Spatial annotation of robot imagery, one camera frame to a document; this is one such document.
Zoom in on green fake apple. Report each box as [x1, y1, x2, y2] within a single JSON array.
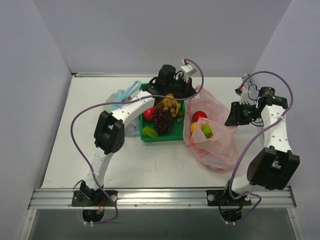
[[202, 123, 213, 139]]

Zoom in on pink plastic bag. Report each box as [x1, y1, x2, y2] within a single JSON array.
[[183, 88, 239, 174]]

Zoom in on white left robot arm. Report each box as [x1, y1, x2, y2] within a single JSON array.
[[79, 59, 201, 206]]

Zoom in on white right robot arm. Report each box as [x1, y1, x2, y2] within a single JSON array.
[[221, 86, 300, 205]]

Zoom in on yellow fake banana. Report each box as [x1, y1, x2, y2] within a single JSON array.
[[154, 93, 182, 116]]

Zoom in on brown fake longan bunch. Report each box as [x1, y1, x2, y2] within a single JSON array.
[[162, 99, 182, 123]]

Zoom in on purple fake grapes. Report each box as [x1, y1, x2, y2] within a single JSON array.
[[152, 107, 174, 135]]

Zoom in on yellow orange fake fruit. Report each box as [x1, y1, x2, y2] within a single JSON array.
[[189, 122, 197, 134]]

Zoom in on small red fake apple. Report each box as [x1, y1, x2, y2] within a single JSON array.
[[142, 107, 155, 122]]

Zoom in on green fake starfruit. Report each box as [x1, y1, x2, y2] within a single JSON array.
[[142, 126, 159, 138]]

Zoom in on blue tied plastic bag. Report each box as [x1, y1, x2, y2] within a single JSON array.
[[103, 80, 142, 137]]

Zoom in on green plastic basket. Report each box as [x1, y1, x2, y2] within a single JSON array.
[[139, 82, 188, 142]]

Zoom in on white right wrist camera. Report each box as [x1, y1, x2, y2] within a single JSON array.
[[234, 85, 254, 105]]

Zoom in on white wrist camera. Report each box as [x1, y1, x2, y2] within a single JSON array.
[[234, 85, 254, 105], [180, 60, 197, 83]]

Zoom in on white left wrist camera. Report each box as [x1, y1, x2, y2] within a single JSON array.
[[180, 60, 197, 83]]

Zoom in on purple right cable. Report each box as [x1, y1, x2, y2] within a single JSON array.
[[219, 70, 294, 224]]

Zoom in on purple cable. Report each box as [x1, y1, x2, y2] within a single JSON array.
[[69, 58, 204, 224], [219, 70, 294, 224]]

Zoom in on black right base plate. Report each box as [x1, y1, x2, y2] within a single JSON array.
[[206, 190, 252, 207]]

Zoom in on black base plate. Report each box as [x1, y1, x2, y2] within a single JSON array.
[[71, 189, 114, 207], [206, 190, 252, 207]]

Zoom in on aluminium front rail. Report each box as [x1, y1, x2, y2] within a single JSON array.
[[29, 187, 298, 210]]

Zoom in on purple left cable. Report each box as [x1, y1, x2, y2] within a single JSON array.
[[69, 58, 204, 224]]

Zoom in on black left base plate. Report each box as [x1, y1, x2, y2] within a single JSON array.
[[71, 189, 114, 207]]

